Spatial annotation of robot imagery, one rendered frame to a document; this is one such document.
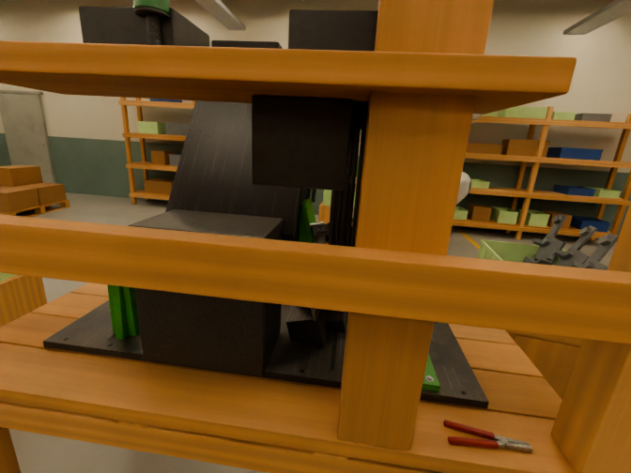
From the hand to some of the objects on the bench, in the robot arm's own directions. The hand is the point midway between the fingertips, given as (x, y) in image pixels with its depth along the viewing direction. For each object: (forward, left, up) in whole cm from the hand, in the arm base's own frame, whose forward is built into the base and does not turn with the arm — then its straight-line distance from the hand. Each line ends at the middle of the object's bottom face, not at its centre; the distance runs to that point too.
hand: (321, 234), depth 87 cm
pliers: (+32, +38, -29) cm, 58 cm away
